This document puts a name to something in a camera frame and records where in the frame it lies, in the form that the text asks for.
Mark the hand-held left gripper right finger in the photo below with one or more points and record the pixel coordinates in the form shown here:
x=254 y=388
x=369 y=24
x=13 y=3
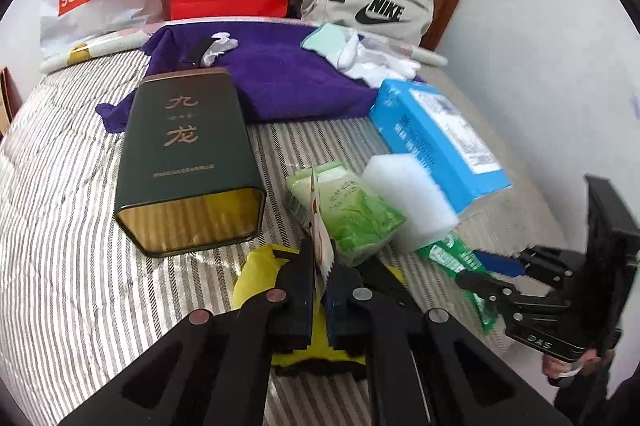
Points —
x=340 y=311

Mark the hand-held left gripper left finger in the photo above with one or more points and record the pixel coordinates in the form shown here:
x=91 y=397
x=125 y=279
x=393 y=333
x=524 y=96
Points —
x=305 y=291

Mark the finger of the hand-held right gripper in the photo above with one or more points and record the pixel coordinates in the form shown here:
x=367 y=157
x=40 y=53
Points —
x=495 y=262
x=485 y=286

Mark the green wipes packet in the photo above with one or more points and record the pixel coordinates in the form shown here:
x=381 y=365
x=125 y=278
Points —
x=450 y=256

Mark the fruit print sachet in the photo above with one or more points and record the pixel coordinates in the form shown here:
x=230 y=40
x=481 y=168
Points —
x=320 y=226

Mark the light green tissue pack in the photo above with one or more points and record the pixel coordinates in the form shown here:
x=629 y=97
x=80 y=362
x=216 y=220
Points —
x=360 y=216

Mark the white sponge block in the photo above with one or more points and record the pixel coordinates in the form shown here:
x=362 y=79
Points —
x=410 y=201

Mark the purple towel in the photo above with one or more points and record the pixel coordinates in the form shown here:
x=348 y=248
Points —
x=280 y=86

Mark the white cloth gloves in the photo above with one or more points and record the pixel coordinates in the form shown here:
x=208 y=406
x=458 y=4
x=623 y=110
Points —
x=370 y=68

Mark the clear plastic packet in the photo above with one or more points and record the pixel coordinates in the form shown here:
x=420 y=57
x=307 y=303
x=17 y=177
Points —
x=395 y=47

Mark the white tissue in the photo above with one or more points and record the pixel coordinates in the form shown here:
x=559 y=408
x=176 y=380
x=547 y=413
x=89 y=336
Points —
x=222 y=43

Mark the person's right forearm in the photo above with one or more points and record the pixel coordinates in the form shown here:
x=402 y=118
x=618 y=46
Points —
x=600 y=398

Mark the person's right hand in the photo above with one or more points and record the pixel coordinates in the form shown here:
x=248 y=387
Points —
x=552 y=363

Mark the blue cardboard box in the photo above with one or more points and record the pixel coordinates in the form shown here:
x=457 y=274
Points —
x=440 y=141

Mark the dark green tin box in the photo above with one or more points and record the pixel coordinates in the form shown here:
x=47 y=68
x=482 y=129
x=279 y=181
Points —
x=185 y=156

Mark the rolled paper poster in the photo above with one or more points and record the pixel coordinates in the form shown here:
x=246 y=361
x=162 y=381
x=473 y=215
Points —
x=85 y=51

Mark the patterned brown notebook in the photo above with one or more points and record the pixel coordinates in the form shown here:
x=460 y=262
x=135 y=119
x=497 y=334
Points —
x=7 y=101

